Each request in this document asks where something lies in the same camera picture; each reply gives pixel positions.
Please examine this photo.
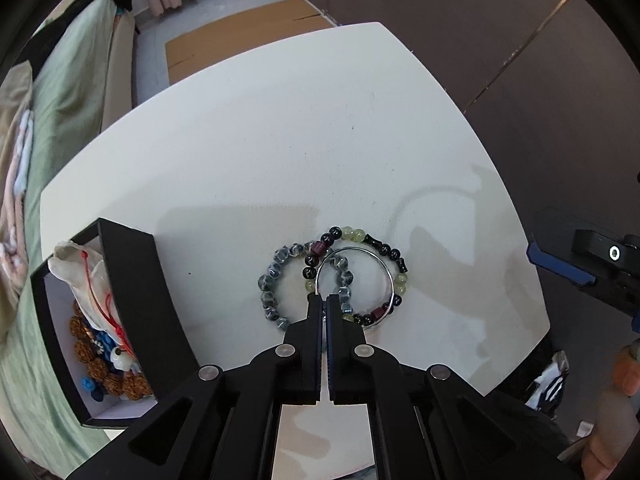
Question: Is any silver bangle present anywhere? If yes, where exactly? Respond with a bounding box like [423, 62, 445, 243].
[314, 246, 397, 330]

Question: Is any grey blue bead bracelet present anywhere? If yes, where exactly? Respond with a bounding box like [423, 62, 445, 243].
[257, 242, 356, 331]

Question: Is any black and green bead bracelet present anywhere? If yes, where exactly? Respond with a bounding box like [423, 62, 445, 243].
[301, 224, 410, 328]

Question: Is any brown wooden bead bracelet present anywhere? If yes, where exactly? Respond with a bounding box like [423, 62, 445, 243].
[67, 299, 154, 402]

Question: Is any white translucent pouch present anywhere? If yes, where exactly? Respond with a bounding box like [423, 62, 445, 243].
[48, 240, 125, 347]

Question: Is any black jewelry box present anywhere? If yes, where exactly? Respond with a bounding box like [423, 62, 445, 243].
[30, 218, 198, 429]

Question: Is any person's right hand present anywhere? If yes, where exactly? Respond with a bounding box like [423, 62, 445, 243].
[582, 339, 639, 479]

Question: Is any white bedside table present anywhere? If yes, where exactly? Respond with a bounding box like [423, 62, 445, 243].
[38, 20, 552, 480]

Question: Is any flat cardboard sheet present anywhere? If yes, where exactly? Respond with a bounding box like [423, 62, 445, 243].
[165, 0, 334, 84]

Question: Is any beige duvet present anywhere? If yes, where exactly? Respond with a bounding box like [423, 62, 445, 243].
[1, 61, 32, 240]

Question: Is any black garment on bed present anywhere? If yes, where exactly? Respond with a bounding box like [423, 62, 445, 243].
[21, 0, 132, 60]

